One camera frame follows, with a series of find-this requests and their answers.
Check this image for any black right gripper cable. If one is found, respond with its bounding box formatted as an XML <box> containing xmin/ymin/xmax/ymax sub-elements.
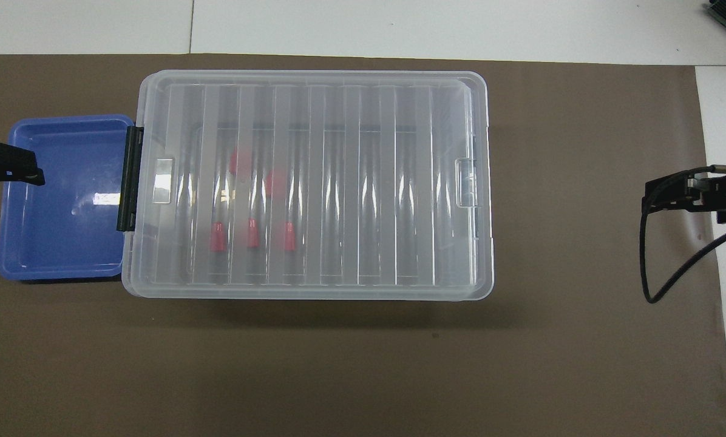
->
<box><xmin>639</xmin><ymin>165</ymin><xmax>726</xmax><ymax>305</ymax></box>

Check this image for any blue plastic tray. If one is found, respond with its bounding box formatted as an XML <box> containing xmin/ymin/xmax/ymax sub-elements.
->
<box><xmin>0</xmin><ymin>114</ymin><xmax>135</xmax><ymax>282</ymax></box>

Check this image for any red block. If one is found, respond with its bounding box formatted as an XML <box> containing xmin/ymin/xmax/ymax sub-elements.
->
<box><xmin>229</xmin><ymin>149</ymin><xmax>252</xmax><ymax>177</ymax></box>
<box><xmin>265</xmin><ymin>169</ymin><xmax>290</xmax><ymax>198</ymax></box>

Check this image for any clear plastic storage box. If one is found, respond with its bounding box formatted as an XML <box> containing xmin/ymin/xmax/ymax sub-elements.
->
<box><xmin>126</xmin><ymin>72</ymin><xmax>492</xmax><ymax>299</ymax></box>

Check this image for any clear ribbed box lid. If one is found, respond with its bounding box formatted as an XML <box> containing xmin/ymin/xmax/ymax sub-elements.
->
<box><xmin>122</xmin><ymin>70</ymin><xmax>495</xmax><ymax>302</ymax></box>

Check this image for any brown table mat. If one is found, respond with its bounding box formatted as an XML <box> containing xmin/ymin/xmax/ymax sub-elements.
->
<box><xmin>0</xmin><ymin>53</ymin><xmax>726</xmax><ymax>437</ymax></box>

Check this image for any black box latch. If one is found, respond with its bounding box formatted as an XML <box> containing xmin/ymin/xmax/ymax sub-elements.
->
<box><xmin>117</xmin><ymin>126</ymin><xmax>144</xmax><ymax>232</ymax></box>

